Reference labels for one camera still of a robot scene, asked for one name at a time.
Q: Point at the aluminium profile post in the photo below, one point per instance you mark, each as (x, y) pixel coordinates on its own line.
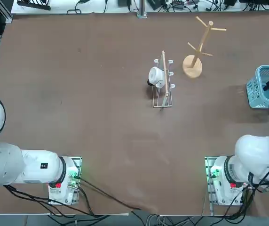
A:
(142, 9)

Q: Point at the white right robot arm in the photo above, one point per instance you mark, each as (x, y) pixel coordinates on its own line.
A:
(249, 150)

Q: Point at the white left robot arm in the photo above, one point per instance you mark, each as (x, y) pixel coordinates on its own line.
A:
(31, 169)

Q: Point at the aluminium frame rail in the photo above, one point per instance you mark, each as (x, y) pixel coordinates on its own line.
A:
(4, 13)

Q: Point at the black power strip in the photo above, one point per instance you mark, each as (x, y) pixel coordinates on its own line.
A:
(34, 5)

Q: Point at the wooden tree cup rack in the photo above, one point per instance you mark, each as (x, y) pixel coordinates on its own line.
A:
(192, 67)

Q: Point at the black power adapter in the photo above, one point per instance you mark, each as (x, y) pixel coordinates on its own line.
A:
(124, 2)

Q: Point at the metal base plate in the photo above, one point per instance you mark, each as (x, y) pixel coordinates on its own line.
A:
(208, 162)
(78, 162)

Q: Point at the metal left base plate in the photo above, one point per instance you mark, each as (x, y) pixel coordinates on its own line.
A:
(78, 162)

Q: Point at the blue plastic basket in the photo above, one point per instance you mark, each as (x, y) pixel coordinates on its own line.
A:
(254, 91)

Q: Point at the white cup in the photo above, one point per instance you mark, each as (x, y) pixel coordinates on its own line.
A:
(155, 74)

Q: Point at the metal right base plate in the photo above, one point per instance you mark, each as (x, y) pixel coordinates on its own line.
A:
(208, 162)

